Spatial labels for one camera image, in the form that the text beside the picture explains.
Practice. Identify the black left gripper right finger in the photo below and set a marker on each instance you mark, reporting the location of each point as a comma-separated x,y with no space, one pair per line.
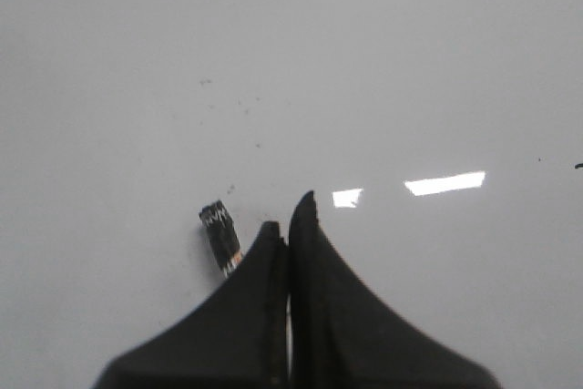
344,336

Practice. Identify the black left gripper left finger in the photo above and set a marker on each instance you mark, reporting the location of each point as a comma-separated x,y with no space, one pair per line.
235,339

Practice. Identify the white black whiteboard marker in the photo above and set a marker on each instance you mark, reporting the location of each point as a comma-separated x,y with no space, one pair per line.
223,239

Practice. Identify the white whiteboard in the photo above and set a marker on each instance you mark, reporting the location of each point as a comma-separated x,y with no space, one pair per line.
442,139

